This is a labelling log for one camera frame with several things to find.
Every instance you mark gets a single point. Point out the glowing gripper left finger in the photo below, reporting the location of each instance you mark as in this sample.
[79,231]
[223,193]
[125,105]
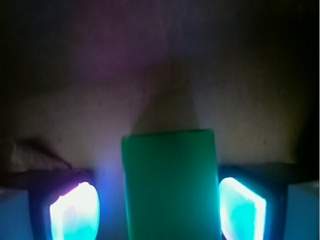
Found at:
[48,205]

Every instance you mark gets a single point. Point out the brown paper bag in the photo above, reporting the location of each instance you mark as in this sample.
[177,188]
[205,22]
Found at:
[78,75]

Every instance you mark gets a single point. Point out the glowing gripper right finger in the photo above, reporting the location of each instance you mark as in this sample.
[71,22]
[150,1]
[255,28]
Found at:
[269,201]

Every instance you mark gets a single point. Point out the green rectangular block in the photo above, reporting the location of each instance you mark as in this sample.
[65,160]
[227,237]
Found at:
[171,186]

